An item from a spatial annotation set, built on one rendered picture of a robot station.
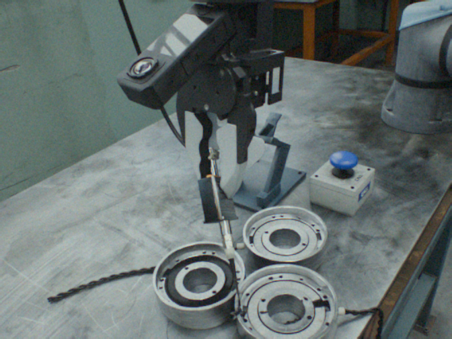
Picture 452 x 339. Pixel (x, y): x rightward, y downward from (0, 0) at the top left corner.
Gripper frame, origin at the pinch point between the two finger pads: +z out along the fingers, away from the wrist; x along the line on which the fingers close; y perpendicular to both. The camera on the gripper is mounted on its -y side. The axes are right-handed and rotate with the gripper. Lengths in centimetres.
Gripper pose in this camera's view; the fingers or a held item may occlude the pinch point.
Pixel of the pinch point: (212, 184)
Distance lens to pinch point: 44.3
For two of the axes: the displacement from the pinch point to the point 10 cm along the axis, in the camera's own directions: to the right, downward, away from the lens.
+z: -0.1, 9.0, 4.4
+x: -7.6, -2.9, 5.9
